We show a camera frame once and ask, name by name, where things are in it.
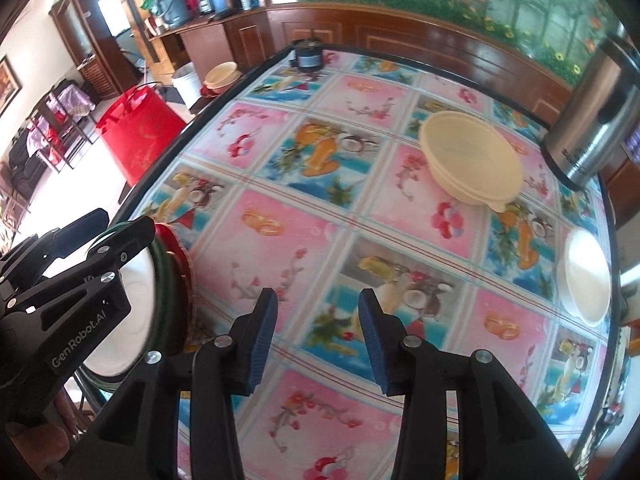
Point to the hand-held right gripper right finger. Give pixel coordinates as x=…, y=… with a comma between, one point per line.
x=372, y=332

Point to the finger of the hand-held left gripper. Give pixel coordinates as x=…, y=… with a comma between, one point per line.
x=82, y=227
x=127, y=242

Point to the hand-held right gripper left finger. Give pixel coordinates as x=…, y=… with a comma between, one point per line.
x=262, y=332

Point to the small red gold-rimmed plate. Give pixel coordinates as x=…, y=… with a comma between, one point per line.
x=167, y=237

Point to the white bowl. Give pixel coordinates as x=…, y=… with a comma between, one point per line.
x=140, y=305

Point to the large red scalloped plate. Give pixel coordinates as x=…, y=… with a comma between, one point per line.
x=190, y=280

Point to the dark green bowl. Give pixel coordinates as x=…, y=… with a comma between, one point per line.
x=172, y=310

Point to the printed fruit tablecloth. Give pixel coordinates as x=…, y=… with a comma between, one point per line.
x=300, y=240

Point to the red gift bag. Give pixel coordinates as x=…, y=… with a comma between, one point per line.
x=140, y=135

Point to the chair with purple cloth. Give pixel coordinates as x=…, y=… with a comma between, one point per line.
x=67, y=102

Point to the white bucket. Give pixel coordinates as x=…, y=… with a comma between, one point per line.
x=185, y=85

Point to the small red dish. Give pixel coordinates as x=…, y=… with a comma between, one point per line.
x=209, y=92

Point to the small cream bowl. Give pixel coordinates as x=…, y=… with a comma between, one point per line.
x=220, y=75

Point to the wooden display cabinet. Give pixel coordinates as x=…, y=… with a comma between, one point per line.
x=95, y=35

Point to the cream plastic bowl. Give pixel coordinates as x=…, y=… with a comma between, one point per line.
x=465, y=155

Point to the wooden sideboard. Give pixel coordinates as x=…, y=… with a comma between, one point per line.
x=215, y=42

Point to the white plate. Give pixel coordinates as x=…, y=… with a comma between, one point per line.
x=585, y=280

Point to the blue kettle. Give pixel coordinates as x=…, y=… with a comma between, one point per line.
x=171, y=4

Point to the dark round jar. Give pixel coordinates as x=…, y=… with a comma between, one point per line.
x=309, y=57

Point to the stainless steel water urn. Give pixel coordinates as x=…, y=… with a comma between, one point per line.
x=590, y=110

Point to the framed wall picture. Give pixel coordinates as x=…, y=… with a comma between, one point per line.
x=7, y=85

